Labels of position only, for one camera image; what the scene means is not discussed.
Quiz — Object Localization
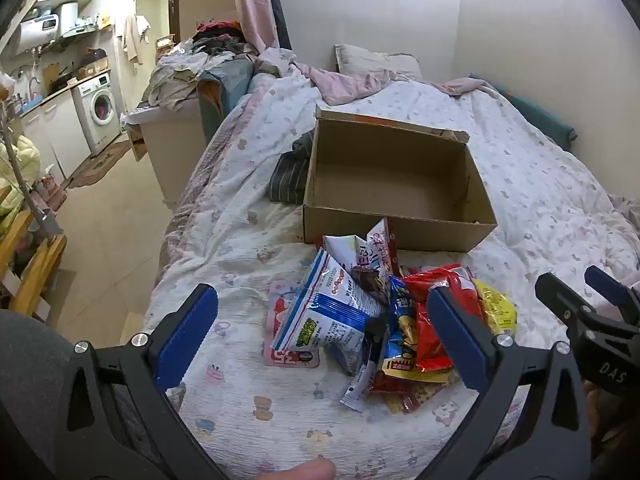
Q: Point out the white side cabinet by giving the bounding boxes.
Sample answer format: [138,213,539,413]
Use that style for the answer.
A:
[121,99,222,207]

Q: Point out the blue white snack bag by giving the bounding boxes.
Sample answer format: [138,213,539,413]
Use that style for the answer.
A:
[270,247,390,377]

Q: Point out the grey striped cloth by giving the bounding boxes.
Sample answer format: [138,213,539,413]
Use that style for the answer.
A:
[267,132,317,207]

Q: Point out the beige pillow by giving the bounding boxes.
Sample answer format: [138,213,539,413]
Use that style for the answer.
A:
[334,43,424,82]

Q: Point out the brown door mat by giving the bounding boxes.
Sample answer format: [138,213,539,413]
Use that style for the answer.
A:
[67,139,134,190]

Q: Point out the teal folded blanket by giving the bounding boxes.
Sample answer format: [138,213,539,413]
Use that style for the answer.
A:
[196,59,257,132]

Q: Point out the white kitchen cabinet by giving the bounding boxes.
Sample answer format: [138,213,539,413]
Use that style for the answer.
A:
[20,91,94,182]

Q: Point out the pink curtain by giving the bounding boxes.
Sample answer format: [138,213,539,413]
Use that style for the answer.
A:
[234,0,281,57]

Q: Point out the small white sachet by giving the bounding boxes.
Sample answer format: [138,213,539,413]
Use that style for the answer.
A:
[339,359,377,414]

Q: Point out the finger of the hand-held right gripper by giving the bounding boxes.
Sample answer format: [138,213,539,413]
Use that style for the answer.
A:
[534,272,601,341]
[584,265,640,323]

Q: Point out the yellow jacket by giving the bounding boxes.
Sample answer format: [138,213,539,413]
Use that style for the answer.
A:
[0,134,42,232]

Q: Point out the blue yellow snack bag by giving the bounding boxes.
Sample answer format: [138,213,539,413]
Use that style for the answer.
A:
[381,276,420,382]

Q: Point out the pink packet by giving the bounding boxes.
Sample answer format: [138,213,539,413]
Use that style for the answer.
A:
[269,279,322,369]

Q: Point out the white red-striped snack bag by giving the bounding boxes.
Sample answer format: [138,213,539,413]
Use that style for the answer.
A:
[357,217,399,282]

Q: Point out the wooden rack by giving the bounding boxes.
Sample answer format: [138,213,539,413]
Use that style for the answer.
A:
[0,204,69,317]

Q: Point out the dark brown snack packet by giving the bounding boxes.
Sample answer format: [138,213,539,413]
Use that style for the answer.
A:
[351,266,392,307]

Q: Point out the teal long cushion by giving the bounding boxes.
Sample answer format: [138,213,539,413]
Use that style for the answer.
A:
[469,74,579,152]

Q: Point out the hanging beige towel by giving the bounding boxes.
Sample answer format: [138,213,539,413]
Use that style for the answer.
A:
[115,13,151,67]

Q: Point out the cardboard box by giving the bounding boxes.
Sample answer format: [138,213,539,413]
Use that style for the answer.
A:
[301,104,498,253]

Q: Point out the pile of dark clothes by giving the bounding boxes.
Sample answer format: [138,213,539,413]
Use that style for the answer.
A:
[192,20,257,57]

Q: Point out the red snack bag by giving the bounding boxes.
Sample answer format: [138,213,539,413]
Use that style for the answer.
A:
[400,264,482,373]

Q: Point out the white washing machine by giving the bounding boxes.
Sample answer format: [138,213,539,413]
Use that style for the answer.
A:
[71,72,124,158]

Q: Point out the white water heater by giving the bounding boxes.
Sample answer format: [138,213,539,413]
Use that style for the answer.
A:
[17,2,81,47]

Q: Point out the yellow snack packet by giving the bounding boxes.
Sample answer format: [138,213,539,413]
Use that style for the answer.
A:
[472,279,518,337]

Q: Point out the grey trouser leg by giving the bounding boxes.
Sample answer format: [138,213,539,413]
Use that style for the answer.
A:
[0,309,166,480]

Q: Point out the printed white quilt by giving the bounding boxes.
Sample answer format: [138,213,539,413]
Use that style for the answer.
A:
[142,47,640,480]

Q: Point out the red brown packet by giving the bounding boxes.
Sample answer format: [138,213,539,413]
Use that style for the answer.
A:
[372,369,453,415]

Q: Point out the pink blanket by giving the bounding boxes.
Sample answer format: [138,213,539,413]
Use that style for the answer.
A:
[294,57,497,107]

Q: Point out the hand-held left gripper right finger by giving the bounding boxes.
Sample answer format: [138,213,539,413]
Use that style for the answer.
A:
[425,285,593,480]

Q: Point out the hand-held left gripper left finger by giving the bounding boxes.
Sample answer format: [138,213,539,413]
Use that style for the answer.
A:
[47,284,231,480]

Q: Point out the dark curtain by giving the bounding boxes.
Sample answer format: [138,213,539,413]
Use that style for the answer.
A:
[262,0,294,52]

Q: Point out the person's left hand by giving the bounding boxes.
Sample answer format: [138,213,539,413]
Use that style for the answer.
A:
[249,459,337,480]

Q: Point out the person's right hand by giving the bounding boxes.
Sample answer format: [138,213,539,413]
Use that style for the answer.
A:
[582,380,618,443]

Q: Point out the crumpled white sheets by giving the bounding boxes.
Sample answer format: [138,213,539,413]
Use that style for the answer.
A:
[141,50,251,112]

